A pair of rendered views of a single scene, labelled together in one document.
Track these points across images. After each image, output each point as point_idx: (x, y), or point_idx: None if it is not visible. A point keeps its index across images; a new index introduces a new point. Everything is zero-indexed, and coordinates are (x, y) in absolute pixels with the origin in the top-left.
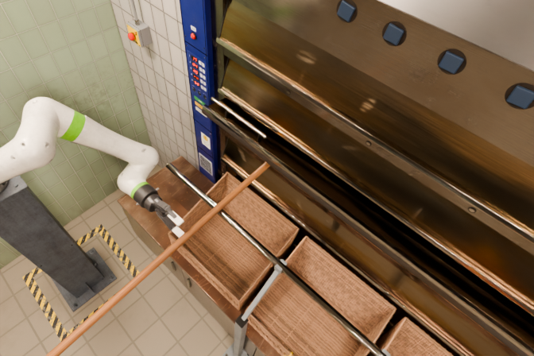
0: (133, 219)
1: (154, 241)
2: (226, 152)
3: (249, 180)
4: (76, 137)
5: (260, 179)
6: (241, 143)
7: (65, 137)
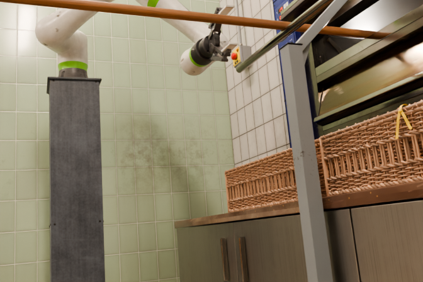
0: (187, 238)
1: (206, 242)
2: (321, 109)
3: (327, 26)
4: None
5: (362, 91)
6: (332, 65)
7: None
